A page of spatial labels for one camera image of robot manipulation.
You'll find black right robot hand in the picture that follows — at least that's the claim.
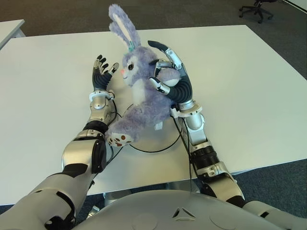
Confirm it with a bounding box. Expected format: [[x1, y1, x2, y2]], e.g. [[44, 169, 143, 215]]
[[147, 40, 194, 106]]

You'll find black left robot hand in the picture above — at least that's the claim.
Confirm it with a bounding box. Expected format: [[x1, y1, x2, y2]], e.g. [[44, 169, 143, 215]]
[[91, 54, 120, 92]]

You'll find purple plush bunny doll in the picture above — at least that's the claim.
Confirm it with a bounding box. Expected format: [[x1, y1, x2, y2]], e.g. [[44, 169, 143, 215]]
[[105, 3, 182, 147]]

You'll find white plate black rim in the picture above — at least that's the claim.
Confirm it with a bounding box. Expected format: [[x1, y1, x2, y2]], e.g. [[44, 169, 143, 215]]
[[119, 105, 183, 153]]

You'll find white table leg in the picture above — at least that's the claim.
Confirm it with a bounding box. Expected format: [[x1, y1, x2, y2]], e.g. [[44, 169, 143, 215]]
[[165, 181, 201, 194]]

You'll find white side desk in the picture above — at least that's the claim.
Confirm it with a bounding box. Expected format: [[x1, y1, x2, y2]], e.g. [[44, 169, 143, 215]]
[[0, 19, 25, 51]]

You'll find black office chair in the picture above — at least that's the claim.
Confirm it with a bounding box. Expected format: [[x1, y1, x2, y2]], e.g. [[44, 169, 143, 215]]
[[239, 0, 274, 24]]

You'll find grey robot torso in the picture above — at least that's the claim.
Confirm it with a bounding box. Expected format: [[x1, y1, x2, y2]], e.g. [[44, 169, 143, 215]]
[[71, 189, 295, 230]]

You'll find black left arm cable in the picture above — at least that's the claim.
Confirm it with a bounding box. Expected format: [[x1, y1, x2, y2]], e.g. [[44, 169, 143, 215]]
[[103, 100, 128, 168]]

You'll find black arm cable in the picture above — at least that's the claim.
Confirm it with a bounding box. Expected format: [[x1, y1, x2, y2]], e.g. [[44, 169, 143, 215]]
[[171, 115, 194, 192], [103, 100, 128, 168]]

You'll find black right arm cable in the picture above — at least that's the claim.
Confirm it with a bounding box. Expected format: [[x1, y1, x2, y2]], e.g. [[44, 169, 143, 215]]
[[171, 115, 194, 192]]

